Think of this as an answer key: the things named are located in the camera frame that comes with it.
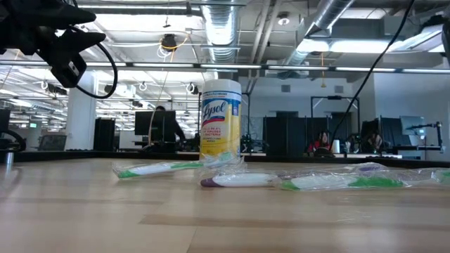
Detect green white toothbrush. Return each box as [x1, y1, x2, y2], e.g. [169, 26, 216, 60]
[112, 152, 244, 179]
[280, 168, 450, 193]

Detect white square pillar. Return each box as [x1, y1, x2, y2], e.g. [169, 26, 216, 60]
[66, 70, 98, 152]

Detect person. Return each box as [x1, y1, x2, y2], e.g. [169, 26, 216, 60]
[365, 130, 387, 154]
[154, 105, 187, 144]
[307, 129, 347, 156]

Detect grey monitor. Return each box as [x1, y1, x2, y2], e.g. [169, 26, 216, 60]
[399, 115, 427, 147]

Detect black partition screens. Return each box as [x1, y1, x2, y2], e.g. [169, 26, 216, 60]
[263, 111, 352, 157]

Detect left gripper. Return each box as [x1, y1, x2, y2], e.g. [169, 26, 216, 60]
[0, 0, 107, 89]

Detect silver ventilation duct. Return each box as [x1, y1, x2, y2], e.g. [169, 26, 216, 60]
[284, 0, 354, 67]
[202, 0, 243, 64]

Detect Lysol wipes canister yellow label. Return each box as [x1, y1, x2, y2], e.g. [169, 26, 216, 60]
[199, 79, 243, 164]

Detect black cabinet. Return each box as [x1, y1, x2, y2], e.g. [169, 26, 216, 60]
[94, 117, 116, 152]

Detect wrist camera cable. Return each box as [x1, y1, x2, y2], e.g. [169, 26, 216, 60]
[75, 41, 119, 100]
[330, 0, 416, 141]

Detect black aluminium table frame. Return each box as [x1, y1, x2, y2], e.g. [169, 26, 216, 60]
[0, 150, 450, 169]

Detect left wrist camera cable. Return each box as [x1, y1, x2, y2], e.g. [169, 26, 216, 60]
[75, 41, 119, 100]

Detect black metal stand frame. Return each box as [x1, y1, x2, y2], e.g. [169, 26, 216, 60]
[310, 94, 361, 141]

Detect overhead light bar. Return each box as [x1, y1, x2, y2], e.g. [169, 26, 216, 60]
[0, 60, 450, 74]

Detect purple white toothbrush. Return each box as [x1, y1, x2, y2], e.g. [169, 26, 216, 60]
[200, 162, 390, 188]

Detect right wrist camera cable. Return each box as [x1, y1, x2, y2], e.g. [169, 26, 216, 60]
[330, 0, 416, 141]

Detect black computer monitor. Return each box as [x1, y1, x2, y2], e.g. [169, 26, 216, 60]
[134, 110, 176, 143]

